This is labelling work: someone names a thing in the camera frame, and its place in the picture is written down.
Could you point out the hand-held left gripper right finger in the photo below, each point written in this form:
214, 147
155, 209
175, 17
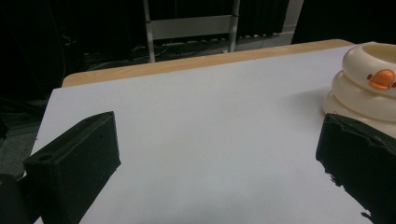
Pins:
364, 165

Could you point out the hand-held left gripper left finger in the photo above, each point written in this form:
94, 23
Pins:
74, 165

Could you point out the cream ringed pen holder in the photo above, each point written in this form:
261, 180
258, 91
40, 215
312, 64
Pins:
361, 93

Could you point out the white table mat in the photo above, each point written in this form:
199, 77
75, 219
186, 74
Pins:
218, 130

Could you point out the white metal stand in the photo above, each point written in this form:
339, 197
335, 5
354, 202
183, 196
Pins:
190, 28

